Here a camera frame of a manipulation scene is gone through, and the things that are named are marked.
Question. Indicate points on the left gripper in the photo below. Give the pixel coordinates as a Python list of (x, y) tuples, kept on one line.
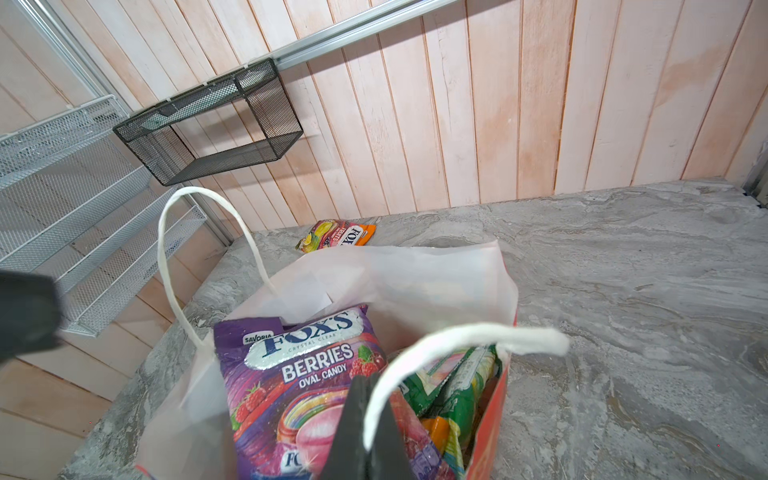
[(31, 314)]

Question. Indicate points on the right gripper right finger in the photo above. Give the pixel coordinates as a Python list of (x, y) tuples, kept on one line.
[(390, 460)]

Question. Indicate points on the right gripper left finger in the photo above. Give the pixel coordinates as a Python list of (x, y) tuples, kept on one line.
[(348, 459)]

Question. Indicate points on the purple Fox's berries candy bag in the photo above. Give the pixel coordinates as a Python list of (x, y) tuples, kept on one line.
[(286, 387)]

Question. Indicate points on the red paper gift bag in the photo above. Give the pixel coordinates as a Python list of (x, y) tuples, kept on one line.
[(423, 303)]

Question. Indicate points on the orange Fox's fruits candy bag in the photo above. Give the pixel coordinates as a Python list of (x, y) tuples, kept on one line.
[(334, 232)]

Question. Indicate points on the green lime snack packet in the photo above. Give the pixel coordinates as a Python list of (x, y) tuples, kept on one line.
[(421, 389)]

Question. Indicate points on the black mesh basket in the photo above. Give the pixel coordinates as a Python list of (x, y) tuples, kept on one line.
[(236, 120)]

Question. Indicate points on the white wire shelf rack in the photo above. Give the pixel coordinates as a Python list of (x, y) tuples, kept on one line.
[(75, 208)]

